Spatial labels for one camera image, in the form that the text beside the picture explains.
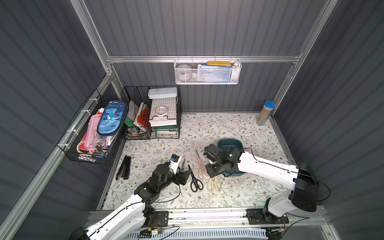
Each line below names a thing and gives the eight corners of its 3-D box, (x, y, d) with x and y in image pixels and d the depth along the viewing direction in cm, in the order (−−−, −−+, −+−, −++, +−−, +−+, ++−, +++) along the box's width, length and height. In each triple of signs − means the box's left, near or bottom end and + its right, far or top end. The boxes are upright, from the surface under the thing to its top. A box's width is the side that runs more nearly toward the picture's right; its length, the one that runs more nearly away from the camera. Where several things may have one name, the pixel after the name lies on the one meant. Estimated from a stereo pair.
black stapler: (117, 180, 89) (115, 178, 86) (125, 158, 98) (123, 155, 95) (128, 180, 89) (126, 178, 86) (134, 158, 98) (132, 155, 95)
